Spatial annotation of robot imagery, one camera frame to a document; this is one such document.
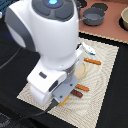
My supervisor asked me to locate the grey frying pan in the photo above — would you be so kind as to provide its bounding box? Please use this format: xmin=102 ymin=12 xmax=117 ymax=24
xmin=81 ymin=7 xmax=105 ymax=26

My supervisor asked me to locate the grey cooking pot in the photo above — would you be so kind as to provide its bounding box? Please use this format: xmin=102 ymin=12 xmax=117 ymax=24
xmin=76 ymin=0 xmax=82 ymax=10

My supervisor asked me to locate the brown sausage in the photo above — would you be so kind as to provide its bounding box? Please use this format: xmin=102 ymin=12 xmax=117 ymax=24
xmin=71 ymin=89 xmax=83 ymax=98

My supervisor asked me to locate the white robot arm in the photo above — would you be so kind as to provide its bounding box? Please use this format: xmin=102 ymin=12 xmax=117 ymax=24
xmin=5 ymin=0 xmax=84 ymax=106

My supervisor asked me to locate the beige bowl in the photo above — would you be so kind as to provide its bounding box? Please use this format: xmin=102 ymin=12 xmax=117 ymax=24
xmin=121 ymin=7 xmax=128 ymax=30

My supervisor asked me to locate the yellow bread loaf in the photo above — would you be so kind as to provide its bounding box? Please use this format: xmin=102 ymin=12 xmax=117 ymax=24
xmin=59 ymin=95 xmax=69 ymax=106

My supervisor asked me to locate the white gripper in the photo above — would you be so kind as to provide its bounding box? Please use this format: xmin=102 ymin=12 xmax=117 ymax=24
xmin=27 ymin=46 xmax=84 ymax=106

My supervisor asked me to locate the orange handled fork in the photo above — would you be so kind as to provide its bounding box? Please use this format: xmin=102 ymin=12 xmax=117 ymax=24
xmin=76 ymin=84 xmax=89 ymax=92

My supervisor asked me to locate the beige woven placemat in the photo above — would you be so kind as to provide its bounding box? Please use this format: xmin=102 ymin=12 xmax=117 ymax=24
xmin=16 ymin=36 xmax=120 ymax=128

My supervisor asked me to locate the tan round plate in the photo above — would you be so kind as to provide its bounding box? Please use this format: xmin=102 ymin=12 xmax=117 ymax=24
xmin=74 ymin=63 xmax=87 ymax=79

